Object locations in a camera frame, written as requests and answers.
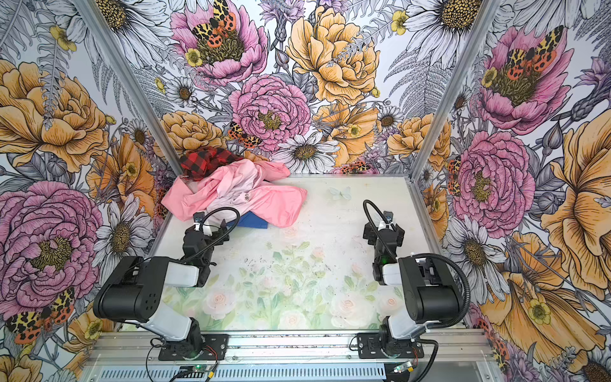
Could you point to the blue cloth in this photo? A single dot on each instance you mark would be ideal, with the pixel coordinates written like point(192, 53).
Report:
point(252, 221)

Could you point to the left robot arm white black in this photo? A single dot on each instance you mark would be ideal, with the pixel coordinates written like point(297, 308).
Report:
point(133, 294)

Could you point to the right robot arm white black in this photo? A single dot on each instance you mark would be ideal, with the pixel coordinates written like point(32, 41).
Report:
point(431, 296)

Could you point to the pink cloth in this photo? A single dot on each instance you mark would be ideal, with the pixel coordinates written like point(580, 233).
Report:
point(245, 186)

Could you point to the red black plaid cloth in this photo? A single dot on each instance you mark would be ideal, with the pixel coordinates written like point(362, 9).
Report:
point(197, 165)

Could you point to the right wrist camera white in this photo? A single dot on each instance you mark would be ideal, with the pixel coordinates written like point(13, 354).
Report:
point(386, 221)

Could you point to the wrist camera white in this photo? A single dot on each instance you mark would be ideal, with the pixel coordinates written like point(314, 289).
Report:
point(206, 224)
point(386, 221)

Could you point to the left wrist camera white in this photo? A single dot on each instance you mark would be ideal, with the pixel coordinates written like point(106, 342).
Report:
point(206, 224)

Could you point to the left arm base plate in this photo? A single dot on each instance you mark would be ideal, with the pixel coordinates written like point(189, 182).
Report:
point(211, 347)

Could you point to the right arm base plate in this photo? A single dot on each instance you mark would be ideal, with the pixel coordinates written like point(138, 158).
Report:
point(383, 346)

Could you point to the aluminium front rail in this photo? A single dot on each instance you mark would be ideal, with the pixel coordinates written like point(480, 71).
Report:
point(281, 347)

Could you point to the white slotted cable duct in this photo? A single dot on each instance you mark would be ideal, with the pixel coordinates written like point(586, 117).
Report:
point(246, 372)

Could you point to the right aluminium frame post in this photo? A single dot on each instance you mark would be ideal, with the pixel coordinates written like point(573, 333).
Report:
point(482, 24)

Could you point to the aluminium frame post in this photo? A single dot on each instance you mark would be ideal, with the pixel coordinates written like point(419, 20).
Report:
point(110, 46)
point(482, 24)

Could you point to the left aluminium frame post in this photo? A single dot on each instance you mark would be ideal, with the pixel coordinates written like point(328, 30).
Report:
point(110, 46)

